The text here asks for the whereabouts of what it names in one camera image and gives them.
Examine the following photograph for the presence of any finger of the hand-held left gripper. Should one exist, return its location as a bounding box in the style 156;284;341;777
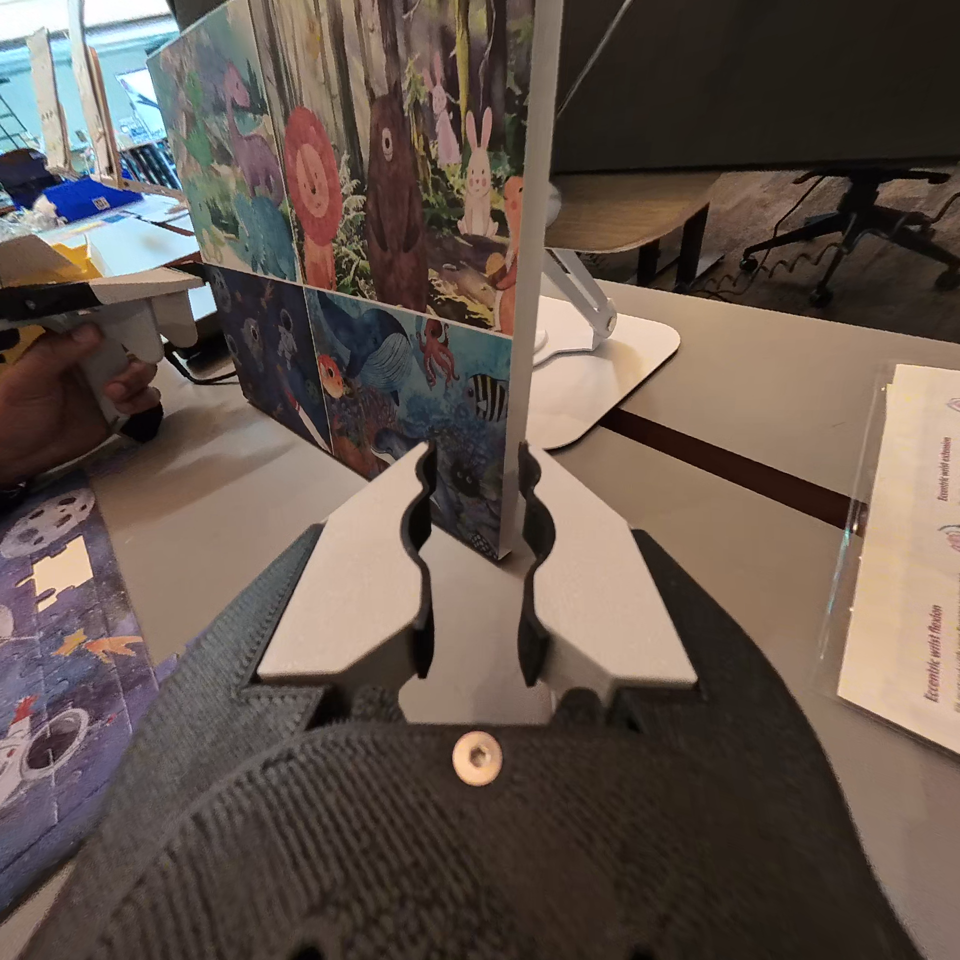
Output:
0;234;85;291
96;264;209;351

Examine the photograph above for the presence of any blue plastic bin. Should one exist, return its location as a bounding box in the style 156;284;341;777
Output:
41;182;145;225

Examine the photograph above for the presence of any space jigsaw puzzle board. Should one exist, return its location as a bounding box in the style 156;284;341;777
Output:
0;465;200;897

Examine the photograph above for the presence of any person's left hand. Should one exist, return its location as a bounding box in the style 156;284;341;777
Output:
0;322;162;490

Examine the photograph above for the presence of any dark desk partition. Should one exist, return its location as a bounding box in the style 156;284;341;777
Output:
543;0;960;185

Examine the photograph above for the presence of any wooden desk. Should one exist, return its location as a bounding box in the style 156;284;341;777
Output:
543;172;714;295

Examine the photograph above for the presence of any black office chair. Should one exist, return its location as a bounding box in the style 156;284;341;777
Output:
738;166;960;310

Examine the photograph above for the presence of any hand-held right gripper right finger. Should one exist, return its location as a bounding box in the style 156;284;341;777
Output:
516;441;700;712

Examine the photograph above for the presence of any wooden easel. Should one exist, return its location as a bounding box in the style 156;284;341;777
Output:
66;0;125;192

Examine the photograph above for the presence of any laminated instruction sheet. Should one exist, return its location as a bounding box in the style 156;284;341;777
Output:
813;362;960;760

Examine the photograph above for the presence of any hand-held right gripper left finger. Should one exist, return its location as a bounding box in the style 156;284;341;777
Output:
255;440;440;685

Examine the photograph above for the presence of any illustrated puzzle box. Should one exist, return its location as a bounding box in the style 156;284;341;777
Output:
146;0;565;560

